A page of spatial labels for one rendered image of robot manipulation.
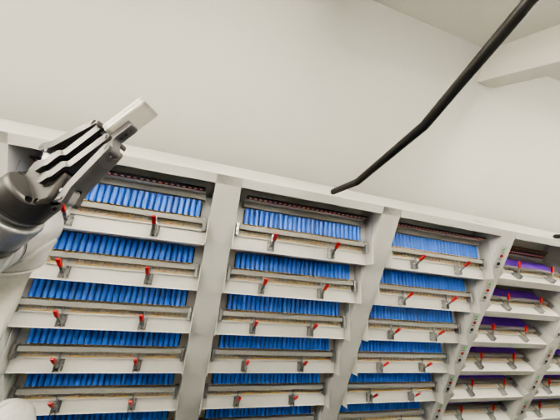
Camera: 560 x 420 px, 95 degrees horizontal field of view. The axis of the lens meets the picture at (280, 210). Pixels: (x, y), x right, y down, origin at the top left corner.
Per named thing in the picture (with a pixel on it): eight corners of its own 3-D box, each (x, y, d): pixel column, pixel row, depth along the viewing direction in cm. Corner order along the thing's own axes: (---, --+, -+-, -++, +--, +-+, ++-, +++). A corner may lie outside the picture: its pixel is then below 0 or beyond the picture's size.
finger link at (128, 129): (99, 141, 36) (106, 154, 35) (127, 119, 37) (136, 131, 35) (107, 147, 38) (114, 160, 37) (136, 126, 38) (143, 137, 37)
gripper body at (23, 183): (-15, 220, 31) (48, 172, 32) (-23, 176, 35) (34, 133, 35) (49, 236, 38) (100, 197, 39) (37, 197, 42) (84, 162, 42)
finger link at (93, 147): (35, 177, 35) (37, 184, 34) (102, 127, 35) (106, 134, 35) (63, 189, 38) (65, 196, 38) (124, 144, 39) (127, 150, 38)
